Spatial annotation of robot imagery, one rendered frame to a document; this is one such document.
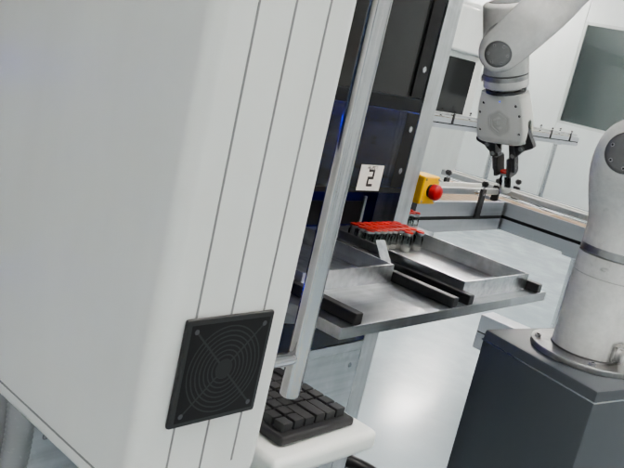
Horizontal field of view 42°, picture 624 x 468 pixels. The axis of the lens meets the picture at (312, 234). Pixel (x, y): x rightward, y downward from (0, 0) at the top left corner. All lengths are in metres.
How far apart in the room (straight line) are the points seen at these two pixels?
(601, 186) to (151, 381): 0.85
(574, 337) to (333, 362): 0.71
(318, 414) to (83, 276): 0.37
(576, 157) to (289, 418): 9.44
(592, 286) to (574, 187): 8.92
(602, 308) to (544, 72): 9.26
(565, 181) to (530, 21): 8.97
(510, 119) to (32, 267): 0.96
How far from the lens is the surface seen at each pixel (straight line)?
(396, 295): 1.48
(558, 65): 10.58
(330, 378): 2.00
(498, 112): 1.59
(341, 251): 1.62
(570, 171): 10.38
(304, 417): 1.05
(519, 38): 1.46
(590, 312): 1.45
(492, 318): 2.74
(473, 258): 1.85
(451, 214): 2.40
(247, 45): 0.74
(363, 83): 0.87
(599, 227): 1.43
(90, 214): 0.85
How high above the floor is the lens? 1.28
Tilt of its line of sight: 13 degrees down
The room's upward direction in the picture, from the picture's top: 13 degrees clockwise
